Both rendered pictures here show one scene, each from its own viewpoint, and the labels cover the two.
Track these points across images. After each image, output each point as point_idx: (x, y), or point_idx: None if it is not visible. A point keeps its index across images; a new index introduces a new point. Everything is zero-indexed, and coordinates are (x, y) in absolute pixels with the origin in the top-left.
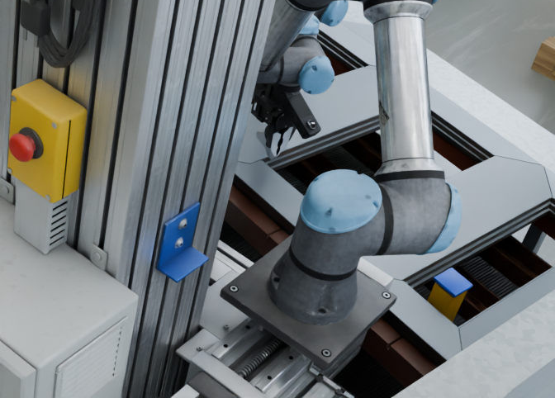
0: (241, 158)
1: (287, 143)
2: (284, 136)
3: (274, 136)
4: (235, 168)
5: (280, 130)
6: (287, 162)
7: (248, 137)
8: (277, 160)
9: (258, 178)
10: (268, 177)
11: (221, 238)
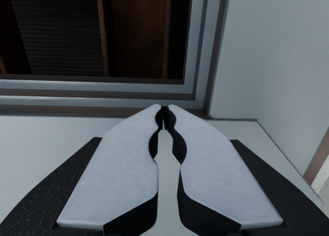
0: (258, 146)
1: (61, 138)
2: (143, 168)
3: (249, 196)
4: (314, 123)
5: (156, 215)
6: (98, 82)
7: (162, 196)
8: (140, 98)
9: (312, 48)
10: (276, 28)
11: (168, 75)
